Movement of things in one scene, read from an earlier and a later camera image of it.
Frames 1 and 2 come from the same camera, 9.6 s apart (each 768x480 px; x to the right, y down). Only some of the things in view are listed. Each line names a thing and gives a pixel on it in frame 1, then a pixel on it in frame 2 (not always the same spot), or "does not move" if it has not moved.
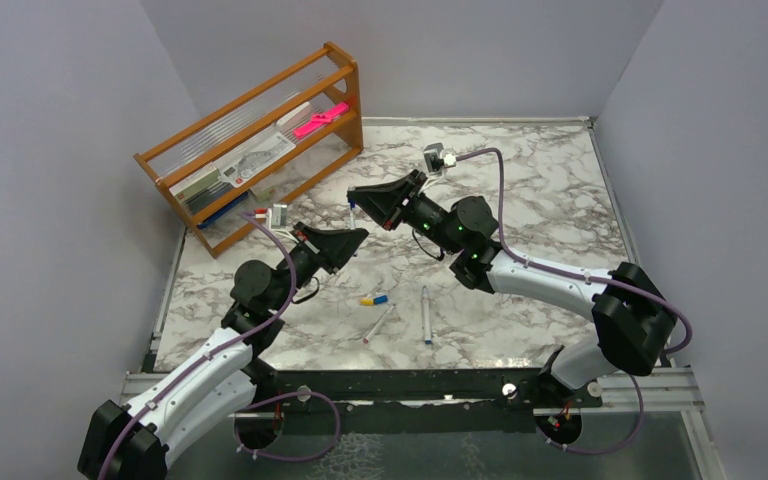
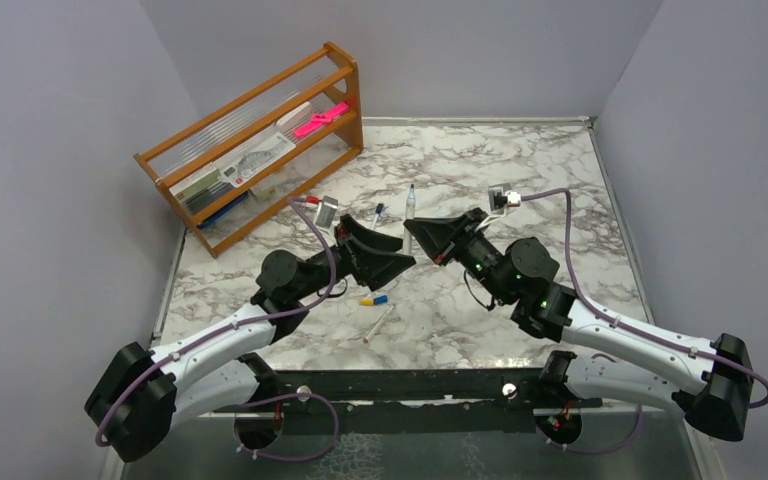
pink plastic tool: x=321 y=118 does not move
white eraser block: x=300 y=114 does not move
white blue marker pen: x=426 y=316 to x=410 y=213
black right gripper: x=383 y=202 to x=437 y=234
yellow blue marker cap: x=375 y=301 does not move
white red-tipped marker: x=366 y=340 does not move
